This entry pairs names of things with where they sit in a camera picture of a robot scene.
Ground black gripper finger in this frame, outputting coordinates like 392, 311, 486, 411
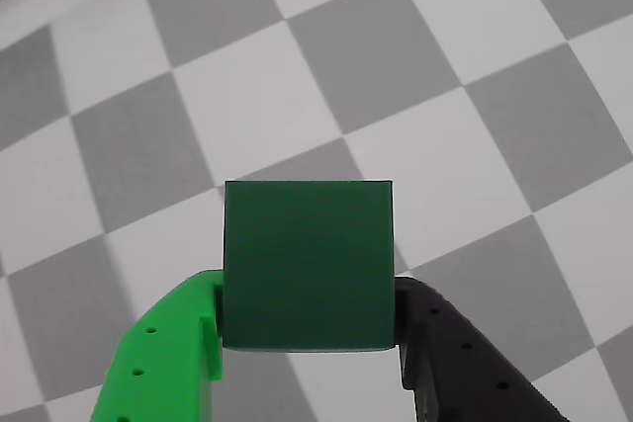
394, 277, 575, 422

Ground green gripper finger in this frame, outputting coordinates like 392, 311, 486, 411
88, 270, 225, 422

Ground dark green cube dice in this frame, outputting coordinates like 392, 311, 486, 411
221, 178, 397, 354

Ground grey white checkerboard mat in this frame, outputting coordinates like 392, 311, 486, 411
0, 0, 633, 422

